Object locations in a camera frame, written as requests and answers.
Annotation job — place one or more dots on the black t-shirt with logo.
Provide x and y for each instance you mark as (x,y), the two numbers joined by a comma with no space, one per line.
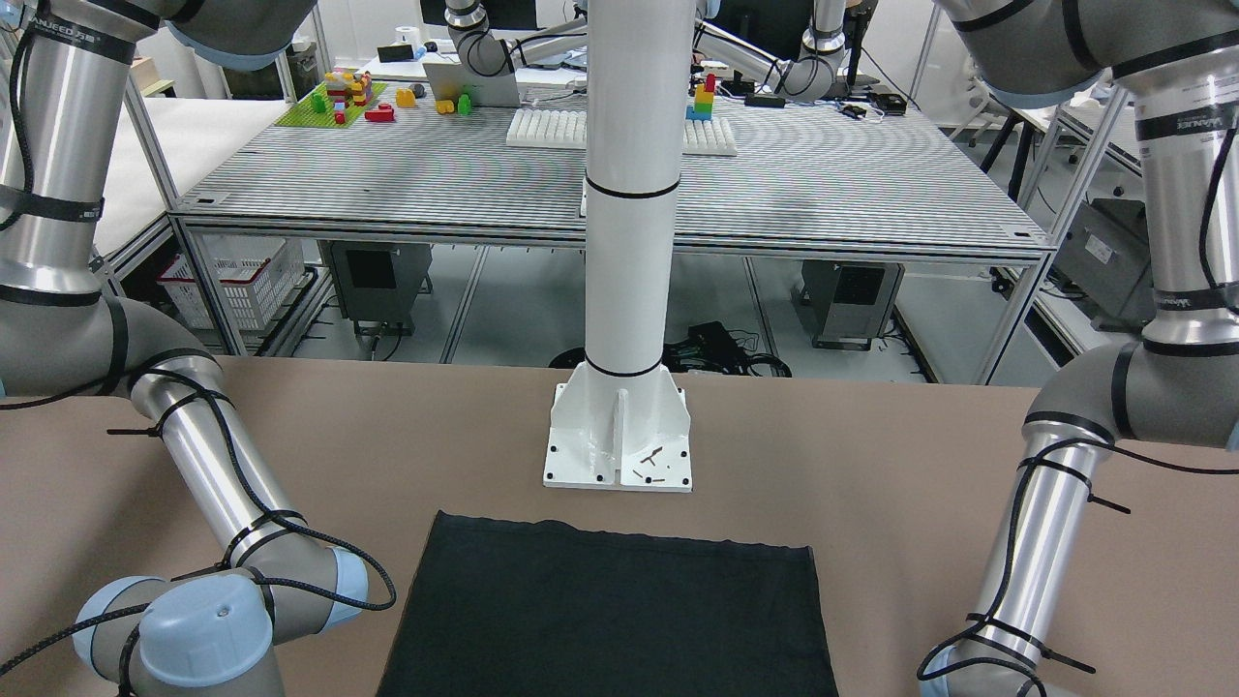
(499,608)

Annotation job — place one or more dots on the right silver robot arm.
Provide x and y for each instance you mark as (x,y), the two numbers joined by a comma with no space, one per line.
(212,633)

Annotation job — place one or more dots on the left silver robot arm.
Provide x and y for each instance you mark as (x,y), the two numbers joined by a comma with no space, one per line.
(1178,382)

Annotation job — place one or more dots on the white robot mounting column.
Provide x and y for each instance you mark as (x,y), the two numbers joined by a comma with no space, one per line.
(621,422)

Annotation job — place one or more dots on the grey control box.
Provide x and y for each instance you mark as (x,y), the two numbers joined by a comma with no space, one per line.
(851,301)
(377,282)

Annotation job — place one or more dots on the colourful lego tower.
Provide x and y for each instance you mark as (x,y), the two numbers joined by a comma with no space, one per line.
(701,109)

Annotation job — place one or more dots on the striped metal work table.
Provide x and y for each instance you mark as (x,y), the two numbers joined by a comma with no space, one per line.
(807,182)

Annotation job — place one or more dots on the white plastic basket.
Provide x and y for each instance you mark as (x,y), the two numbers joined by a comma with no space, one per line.
(256,274)

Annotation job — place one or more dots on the green lego baseplate with bricks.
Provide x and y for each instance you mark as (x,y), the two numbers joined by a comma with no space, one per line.
(341,99)

